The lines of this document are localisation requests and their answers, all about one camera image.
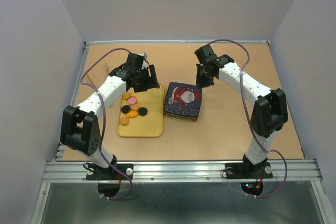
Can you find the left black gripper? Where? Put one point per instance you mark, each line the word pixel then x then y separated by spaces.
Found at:
pixel 151 82

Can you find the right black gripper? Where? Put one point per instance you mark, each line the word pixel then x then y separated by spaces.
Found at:
pixel 200 82

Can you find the gold tin lid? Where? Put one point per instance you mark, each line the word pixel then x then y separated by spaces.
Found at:
pixel 182 98

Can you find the metal tongs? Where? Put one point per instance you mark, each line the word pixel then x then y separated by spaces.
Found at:
pixel 98 74

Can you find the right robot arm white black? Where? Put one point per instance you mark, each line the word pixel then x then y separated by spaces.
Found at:
pixel 265 110

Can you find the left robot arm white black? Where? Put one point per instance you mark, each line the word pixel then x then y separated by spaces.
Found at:
pixel 83 126

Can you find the pink round cookie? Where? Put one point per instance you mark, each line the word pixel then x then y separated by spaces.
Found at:
pixel 132 100

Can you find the tan cookie top left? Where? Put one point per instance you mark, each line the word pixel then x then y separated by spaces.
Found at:
pixel 126 96

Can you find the tan flower cookie middle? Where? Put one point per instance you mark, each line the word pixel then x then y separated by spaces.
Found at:
pixel 135 107

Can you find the black round cookie right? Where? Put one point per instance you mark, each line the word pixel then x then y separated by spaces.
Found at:
pixel 142 111

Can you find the black round cookie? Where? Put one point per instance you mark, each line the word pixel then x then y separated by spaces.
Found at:
pixel 125 109
pixel 142 111

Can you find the black round cookie left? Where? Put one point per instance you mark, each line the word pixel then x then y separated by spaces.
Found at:
pixel 125 109

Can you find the orange fish cookie on tray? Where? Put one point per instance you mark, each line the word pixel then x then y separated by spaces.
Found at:
pixel 132 114

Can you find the square cookie tin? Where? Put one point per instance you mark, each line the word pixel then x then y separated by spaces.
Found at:
pixel 182 116

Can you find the gold rectangular tray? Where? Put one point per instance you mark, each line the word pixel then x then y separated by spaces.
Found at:
pixel 150 125

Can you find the tan cookie bottom left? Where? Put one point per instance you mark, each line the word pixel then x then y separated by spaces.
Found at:
pixel 124 121

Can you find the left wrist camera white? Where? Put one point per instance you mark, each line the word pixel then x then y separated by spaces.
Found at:
pixel 145 63

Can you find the aluminium rail frame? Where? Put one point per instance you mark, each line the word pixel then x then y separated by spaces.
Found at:
pixel 178 176

